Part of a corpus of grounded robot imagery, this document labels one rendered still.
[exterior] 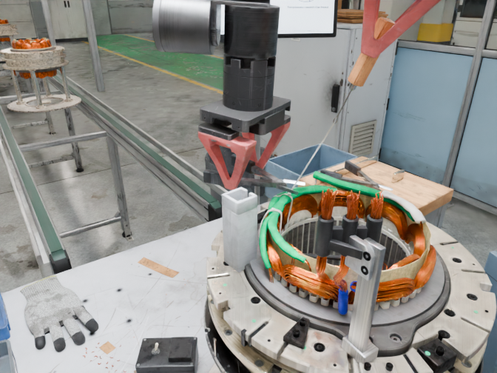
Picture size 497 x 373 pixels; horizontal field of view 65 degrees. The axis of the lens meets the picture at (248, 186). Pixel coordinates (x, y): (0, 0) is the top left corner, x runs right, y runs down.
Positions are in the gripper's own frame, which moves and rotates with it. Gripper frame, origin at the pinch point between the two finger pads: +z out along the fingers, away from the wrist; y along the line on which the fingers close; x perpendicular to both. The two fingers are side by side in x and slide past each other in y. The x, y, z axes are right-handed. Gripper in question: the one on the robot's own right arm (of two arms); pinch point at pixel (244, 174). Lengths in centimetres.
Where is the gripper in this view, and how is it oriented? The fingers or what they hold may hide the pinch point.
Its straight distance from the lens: 49.5
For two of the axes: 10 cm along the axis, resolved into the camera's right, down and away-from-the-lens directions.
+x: 8.4, 3.0, -4.6
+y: -5.4, 3.8, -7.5
